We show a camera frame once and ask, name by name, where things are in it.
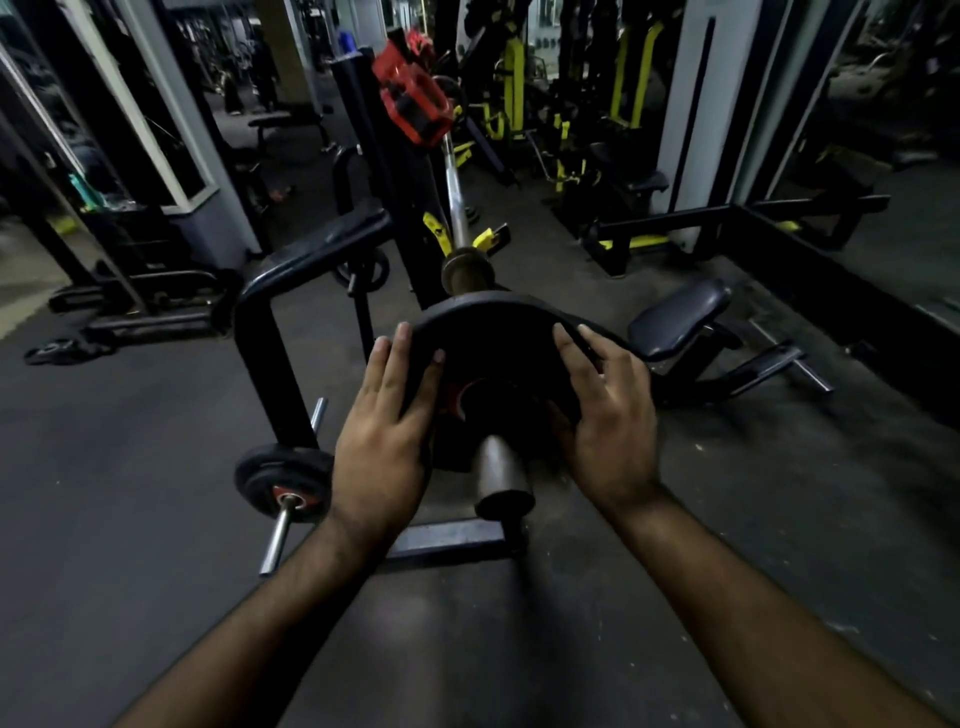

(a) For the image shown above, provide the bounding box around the person's left forearm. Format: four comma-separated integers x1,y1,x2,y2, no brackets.
114,516,391,728

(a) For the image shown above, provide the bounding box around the black flat bench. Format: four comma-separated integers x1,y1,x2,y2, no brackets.
247,103,337,155

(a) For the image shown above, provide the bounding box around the black weight plate on floor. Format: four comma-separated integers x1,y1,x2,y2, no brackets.
22,337,114,368

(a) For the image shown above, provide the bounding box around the person's left hand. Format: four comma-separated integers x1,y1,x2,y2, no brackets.
326,321,447,555

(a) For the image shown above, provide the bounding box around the black bench rack frame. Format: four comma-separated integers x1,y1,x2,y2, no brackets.
231,46,526,562

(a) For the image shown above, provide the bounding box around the black padded seat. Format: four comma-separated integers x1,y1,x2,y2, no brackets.
627,276,835,410

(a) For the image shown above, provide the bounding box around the black and yellow gym machine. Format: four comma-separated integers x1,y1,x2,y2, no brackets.
450,0,676,279

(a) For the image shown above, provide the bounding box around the small black weight plate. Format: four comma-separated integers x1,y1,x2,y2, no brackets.
233,444,336,525

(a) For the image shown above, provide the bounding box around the person's right forearm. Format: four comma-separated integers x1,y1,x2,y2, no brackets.
609,484,948,728

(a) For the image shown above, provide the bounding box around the steel barbell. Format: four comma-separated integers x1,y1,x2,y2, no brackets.
438,75,537,522

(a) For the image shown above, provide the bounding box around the person's right hand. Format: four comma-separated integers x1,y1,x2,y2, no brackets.
552,322,664,526

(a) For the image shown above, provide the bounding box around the black low frame bar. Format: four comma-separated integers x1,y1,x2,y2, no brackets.
583,193,892,279

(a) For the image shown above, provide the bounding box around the red barbell collar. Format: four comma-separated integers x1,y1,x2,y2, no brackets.
371,39,456,148

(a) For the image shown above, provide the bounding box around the black floor machine frame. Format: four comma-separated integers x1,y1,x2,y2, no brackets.
46,266,241,346

